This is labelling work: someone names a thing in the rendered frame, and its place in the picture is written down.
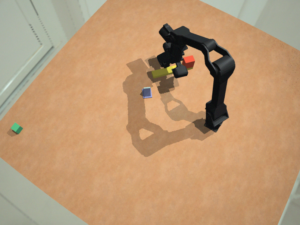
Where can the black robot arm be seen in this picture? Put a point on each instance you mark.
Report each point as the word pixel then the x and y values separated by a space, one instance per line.
pixel 220 70

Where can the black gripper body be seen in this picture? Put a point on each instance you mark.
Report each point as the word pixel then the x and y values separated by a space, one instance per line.
pixel 180 70

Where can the green block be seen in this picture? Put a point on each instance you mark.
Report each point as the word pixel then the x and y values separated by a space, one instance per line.
pixel 16 128

